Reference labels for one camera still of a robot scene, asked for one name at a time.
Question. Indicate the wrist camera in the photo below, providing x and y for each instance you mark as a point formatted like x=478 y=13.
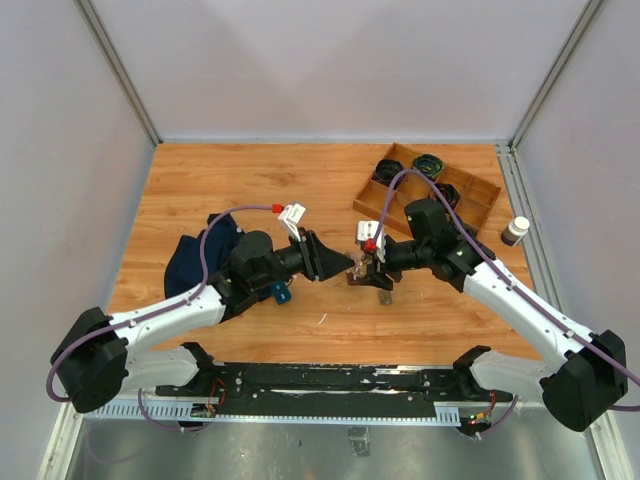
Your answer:
x=290 y=218
x=369 y=237

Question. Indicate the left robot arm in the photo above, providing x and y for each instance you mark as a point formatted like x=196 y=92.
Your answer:
x=103 y=355

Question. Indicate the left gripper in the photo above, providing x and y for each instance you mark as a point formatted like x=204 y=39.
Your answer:
x=320 y=261

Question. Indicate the clear glass pill jar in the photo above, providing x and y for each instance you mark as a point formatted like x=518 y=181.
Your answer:
x=356 y=258

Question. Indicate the brown double pill box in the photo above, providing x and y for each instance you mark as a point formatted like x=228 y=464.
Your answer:
x=354 y=280

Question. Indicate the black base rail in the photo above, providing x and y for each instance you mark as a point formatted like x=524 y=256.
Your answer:
x=325 y=390

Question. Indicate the dark bottle white cap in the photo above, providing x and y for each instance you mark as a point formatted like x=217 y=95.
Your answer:
x=515 y=231

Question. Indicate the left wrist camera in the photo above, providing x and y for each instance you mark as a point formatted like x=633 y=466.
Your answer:
x=290 y=218

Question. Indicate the black patterned rolled sock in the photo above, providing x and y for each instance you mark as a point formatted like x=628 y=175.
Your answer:
x=449 y=193

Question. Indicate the grey pill box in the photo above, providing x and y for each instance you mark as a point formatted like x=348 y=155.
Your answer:
x=385 y=297

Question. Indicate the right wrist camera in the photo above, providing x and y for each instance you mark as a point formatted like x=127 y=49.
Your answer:
x=369 y=237

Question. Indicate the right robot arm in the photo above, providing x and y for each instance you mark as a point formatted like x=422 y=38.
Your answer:
x=580 y=374

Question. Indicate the black yellow rolled sock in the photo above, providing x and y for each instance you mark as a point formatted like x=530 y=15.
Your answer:
x=429 y=165

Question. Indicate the teal pill box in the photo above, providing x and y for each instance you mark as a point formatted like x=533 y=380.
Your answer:
x=281 y=292

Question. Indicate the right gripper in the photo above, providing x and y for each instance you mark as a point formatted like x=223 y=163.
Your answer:
x=380 y=279

